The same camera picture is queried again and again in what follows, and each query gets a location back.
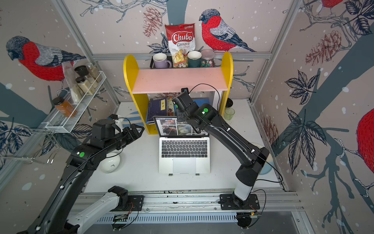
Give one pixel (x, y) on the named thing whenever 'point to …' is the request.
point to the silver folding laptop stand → (184, 174)
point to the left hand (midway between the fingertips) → (141, 127)
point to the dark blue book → (157, 107)
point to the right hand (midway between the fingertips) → (182, 110)
